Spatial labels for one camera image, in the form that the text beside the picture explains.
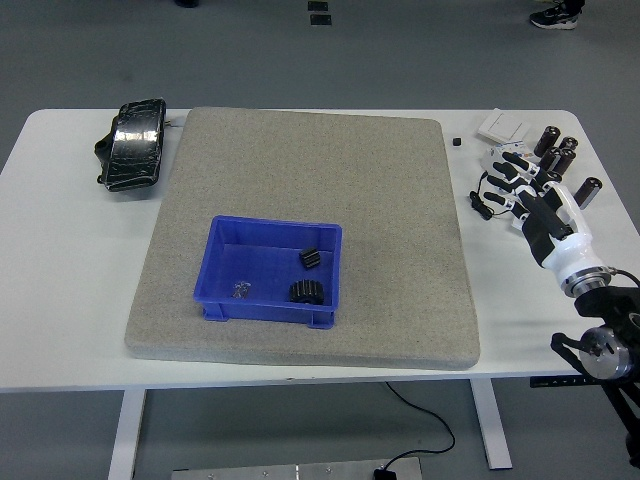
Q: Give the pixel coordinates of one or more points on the grey-brown foam mat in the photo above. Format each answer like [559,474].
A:
[300,165]

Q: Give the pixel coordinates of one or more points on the white table leg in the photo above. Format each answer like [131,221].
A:
[492,425]
[125,435]

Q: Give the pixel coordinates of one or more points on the blue plastic box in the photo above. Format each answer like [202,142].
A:
[260,265]

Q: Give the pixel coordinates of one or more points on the silver metal floor plate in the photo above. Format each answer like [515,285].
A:
[275,472]

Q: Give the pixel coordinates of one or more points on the black cylindrical capacitor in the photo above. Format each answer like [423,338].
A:
[587,192]
[569,142]
[566,160]
[555,176]
[550,159]
[546,141]

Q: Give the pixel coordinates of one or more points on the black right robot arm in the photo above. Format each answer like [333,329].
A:
[610,310]

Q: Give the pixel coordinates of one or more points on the black floor plug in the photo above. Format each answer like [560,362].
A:
[384,473]

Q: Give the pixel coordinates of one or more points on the person's black sneaker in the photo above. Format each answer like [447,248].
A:
[557,15]

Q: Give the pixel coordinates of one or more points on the black wrapped device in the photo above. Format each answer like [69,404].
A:
[135,145]

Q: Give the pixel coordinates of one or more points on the large black gear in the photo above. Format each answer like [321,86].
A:
[306,292]

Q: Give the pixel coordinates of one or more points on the white circuit breaker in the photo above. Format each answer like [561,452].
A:
[500,149]

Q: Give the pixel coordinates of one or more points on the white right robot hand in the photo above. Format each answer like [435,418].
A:
[565,235]

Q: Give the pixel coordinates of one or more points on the small black gear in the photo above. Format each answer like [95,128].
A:
[310,258]

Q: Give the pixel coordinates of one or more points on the small metal screws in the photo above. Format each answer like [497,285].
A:
[241,290]

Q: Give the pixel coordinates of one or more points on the white wall switch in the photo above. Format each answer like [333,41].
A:
[502,125]

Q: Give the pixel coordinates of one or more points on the black floor marker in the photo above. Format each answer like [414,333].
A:
[321,19]
[318,6]

